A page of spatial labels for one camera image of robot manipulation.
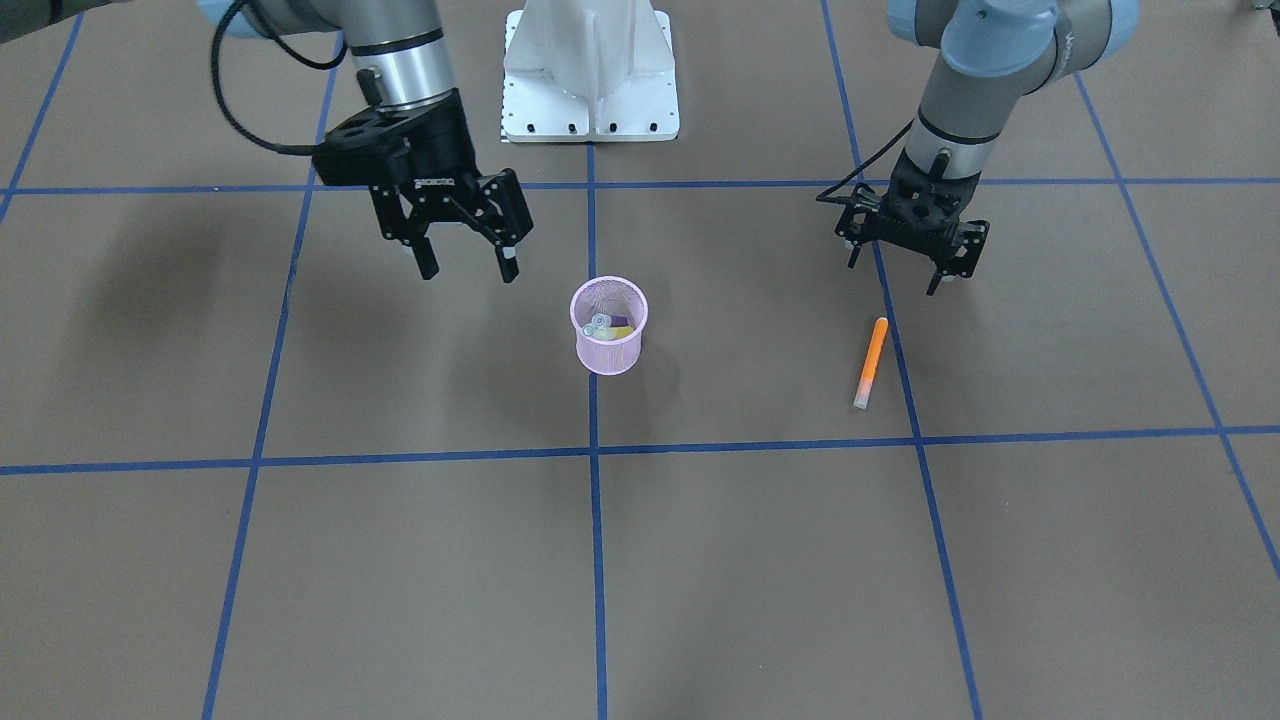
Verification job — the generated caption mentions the pink mesh pen holder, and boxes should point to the pink mesh pen holder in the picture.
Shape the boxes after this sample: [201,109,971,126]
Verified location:
[570,275,649,375]

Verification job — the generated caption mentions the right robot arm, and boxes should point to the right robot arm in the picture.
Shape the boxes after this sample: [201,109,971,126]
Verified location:
[198,1,532,283]

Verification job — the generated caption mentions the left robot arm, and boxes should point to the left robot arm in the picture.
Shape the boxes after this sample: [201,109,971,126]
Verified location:
[819,1,1140,293]

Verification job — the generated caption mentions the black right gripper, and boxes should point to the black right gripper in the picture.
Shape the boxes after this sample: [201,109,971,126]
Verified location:
[312,88,532,284]

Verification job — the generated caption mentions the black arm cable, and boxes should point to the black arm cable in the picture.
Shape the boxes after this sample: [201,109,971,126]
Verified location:
[207,0,351,158]
[815,118,919,206]

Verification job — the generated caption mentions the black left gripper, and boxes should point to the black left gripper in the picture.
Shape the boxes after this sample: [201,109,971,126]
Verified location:
[836,152,989,297]

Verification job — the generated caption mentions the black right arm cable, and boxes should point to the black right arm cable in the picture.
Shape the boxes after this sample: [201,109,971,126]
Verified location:
[207,0,351,158]

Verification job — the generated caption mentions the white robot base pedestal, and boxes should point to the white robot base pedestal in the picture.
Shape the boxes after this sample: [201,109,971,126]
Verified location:
[500,1,681,143]

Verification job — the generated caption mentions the orange highlighter pen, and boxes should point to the orange highlighter pen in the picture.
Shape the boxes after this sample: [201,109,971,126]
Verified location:
[852,316,890,410]

